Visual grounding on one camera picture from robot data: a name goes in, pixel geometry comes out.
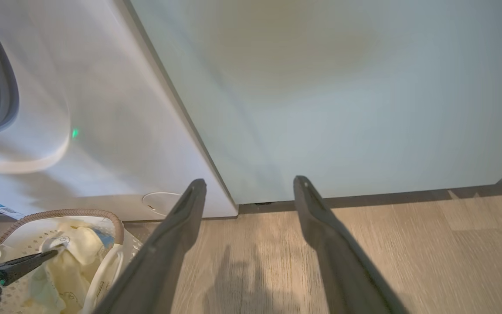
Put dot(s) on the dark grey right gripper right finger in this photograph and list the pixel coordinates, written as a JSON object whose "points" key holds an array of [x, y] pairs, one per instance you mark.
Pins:
{"points": [[334, 261]]}

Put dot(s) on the white front-load washing machine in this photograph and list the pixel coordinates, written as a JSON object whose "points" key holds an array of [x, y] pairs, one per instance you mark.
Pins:
{"points": [[116, 109]]}

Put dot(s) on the blue cloth piece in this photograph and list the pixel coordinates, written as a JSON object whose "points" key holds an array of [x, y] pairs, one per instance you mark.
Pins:
{"points": [[105, 239]]}

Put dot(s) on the blue energy label sticker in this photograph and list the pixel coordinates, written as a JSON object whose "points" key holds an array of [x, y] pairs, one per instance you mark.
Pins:
{"points": [[5, 210]]}

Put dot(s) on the pale green cabinet panel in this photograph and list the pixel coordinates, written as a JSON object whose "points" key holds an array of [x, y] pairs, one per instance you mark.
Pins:
{"points": [[342, 109]]}

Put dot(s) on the white perforated laundry basket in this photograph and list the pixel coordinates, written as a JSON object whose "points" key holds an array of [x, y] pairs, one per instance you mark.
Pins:
{"points": [[111, 222]]}

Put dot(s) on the round white filter cover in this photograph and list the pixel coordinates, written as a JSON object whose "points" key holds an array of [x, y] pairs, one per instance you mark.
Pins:
{"points": [[157, 203]]}

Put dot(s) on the cream clothes bundle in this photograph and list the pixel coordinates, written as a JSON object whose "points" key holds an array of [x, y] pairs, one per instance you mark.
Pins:
{"points": [[76, 270]]}

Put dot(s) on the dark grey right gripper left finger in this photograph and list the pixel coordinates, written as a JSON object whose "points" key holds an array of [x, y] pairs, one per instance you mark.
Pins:
{"points": [[164, 261]]}

